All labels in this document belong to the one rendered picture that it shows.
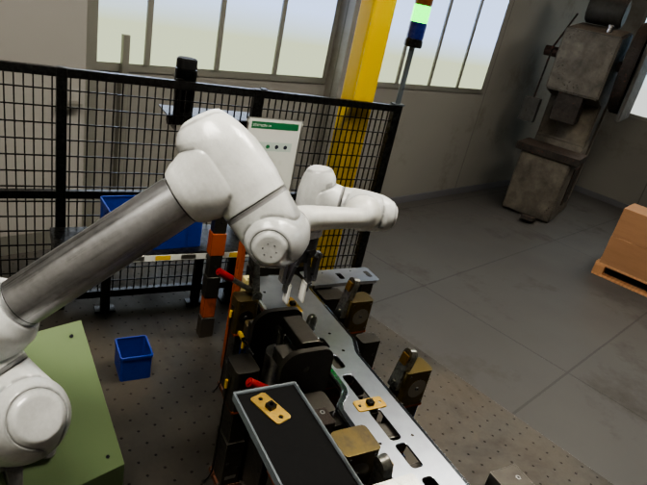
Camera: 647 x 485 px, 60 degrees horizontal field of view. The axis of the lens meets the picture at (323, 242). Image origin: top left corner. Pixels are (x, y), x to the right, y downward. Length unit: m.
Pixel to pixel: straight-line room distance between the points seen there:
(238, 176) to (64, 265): 0.36
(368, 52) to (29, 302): 1.57
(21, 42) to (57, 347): 2.25
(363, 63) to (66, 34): 1.85
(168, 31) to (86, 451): 2.84
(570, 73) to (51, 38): 5.13
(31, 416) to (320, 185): 0.89
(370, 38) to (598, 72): 4.70
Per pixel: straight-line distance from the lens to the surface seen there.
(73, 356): 1.49
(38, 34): 3.48
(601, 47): 6.73
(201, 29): 3.93
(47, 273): 1.13
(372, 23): 2.25
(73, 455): 1.47
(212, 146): 1.01
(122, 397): 1.83
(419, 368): 1.57
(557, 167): 6.81
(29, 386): 1.18
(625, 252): 5.82
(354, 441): 1.24
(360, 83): 2.27
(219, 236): 1.88
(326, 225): 1.33
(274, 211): 1.01
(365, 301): 1.80
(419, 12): 2.31
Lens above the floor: 1.91
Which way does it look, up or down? 24 degrees down
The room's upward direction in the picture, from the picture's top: 13 degrees clockwise
